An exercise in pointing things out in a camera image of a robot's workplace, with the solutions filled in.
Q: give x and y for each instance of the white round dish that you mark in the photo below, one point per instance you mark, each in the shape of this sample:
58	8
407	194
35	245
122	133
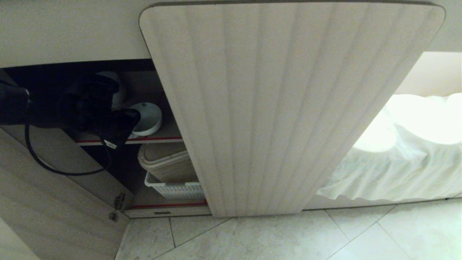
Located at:
149	121

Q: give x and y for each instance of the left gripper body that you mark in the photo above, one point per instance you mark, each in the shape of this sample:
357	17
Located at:
117	124

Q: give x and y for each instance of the fluted beige cabinet door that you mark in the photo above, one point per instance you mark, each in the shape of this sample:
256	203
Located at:
281	108

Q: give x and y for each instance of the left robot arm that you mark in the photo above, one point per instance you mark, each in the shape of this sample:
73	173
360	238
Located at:
43	112

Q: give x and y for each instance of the cabinet shelf with red strip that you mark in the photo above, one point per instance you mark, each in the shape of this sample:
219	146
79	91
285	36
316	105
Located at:
158	139

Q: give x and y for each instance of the wooden cabinet door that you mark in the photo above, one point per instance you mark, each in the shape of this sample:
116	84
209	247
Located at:
54	209

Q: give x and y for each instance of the metal door hinge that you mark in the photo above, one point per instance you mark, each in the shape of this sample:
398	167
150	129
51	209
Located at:
117	207

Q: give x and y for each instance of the beige plastic bin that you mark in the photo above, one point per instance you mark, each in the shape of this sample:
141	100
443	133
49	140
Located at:
169	162

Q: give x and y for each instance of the white perforated basket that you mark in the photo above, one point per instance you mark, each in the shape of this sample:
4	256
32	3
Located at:
177	190

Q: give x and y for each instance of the white cloth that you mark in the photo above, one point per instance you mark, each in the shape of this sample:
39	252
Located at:
397	169

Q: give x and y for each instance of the beige kitchen cabinet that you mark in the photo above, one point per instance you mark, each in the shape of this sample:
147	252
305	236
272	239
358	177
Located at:
158	212

